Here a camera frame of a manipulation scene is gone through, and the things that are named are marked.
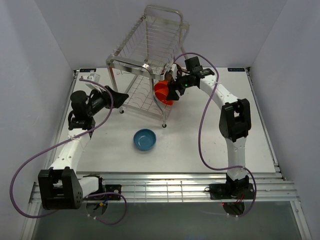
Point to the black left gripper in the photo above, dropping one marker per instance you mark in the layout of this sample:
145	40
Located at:
118	98

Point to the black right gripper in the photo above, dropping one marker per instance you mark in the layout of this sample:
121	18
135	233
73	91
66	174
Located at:
172	95

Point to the orange plastic bowl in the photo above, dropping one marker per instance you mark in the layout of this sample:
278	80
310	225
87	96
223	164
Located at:
161	90
166	102

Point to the brown cream-inside bowl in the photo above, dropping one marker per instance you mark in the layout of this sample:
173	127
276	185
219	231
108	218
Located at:
169	77

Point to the blue ceramic bowl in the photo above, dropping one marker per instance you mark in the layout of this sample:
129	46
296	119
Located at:
144	139

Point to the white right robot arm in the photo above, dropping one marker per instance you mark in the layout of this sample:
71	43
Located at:
234	125

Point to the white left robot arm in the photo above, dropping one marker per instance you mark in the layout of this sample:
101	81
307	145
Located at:
60	188

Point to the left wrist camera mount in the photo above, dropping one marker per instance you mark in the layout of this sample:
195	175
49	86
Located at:
93	79

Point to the steel wire dish rack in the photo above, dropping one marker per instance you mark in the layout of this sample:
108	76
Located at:
147	53

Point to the aluminium table frame rails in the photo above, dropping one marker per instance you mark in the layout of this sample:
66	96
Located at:
172	174

